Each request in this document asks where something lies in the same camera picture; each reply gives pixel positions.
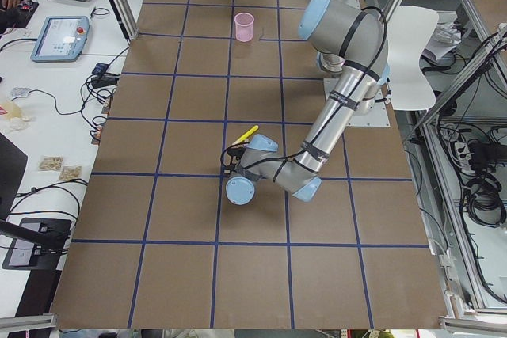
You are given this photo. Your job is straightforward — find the yellow pen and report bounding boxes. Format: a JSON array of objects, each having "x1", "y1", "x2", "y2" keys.
[{"x1": 233, "y1": 125, "x2": 259, "y2": 145}]

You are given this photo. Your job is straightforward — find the near teach pendant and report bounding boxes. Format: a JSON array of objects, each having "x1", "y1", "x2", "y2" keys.
[{"x1": 30, "y1": 16, "x2": 90, "y2": 63}]

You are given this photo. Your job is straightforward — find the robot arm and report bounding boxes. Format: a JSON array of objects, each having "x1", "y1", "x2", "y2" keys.
[{"x1": 226, "y1": 0, "x2": 389, "y2": 205}]

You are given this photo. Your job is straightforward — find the pink mesh cup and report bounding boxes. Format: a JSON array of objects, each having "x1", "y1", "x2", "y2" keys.
[{"x1": 234, "y1": 13, "x2": 254, "y2": 42}]

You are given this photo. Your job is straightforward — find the white chair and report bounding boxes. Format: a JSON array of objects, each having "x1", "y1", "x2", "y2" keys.
[{"x1": 387, "y1": 6, "x2": 438, "y2": 111}]

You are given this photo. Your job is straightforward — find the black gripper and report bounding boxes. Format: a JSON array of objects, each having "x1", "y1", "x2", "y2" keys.
[{"x1": 220, "y1": 143, "x2": 247, "y2": 175}]

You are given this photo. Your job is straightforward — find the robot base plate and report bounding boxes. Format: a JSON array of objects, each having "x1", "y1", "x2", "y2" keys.
[{"x1": 322, "y1": 78, "x2": 392, "y2": 128}]

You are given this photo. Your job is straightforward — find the black tablet stand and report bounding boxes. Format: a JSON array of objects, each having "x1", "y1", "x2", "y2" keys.
[{"x1": 1, "y1": 218, "x2": 71, "y2": 270}]

